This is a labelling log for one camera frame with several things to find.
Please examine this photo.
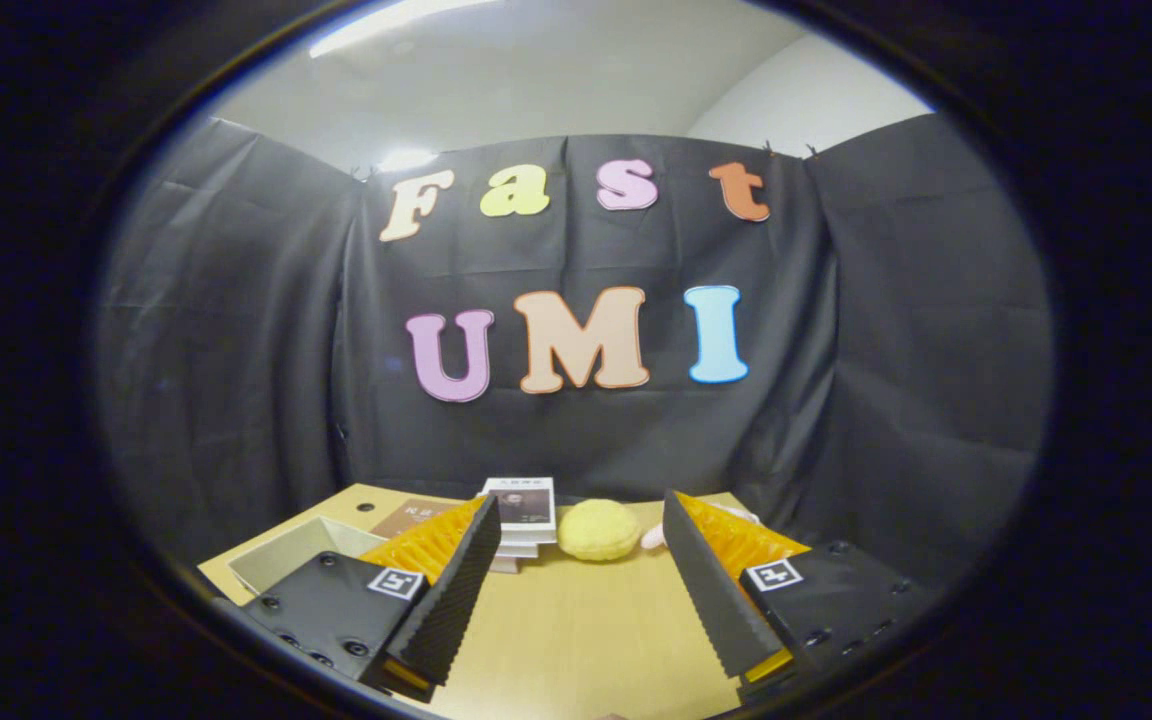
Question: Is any grey storage box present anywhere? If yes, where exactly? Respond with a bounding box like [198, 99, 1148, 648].
[226, 515, 389, 598]

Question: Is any ceiling light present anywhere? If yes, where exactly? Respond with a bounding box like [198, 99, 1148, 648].
[309, 0, 499, 58]

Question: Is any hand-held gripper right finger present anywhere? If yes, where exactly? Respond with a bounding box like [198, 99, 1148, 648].
[662, 490, 938, 700]

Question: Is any yellow round bread toy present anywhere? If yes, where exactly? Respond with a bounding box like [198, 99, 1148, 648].
[557, 498, 643, 562]

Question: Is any brown book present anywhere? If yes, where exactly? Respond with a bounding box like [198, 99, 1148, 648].
[371, 497, 467, 542]

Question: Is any white portrait cover book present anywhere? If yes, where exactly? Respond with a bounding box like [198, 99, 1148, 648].
[479, 477, 558, 545]

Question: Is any black backdrop cloth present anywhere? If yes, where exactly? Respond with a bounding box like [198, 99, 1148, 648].
[91, 112, 1055, 581]

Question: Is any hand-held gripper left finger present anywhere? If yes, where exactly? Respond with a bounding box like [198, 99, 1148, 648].
[241, 494, 503, 702]

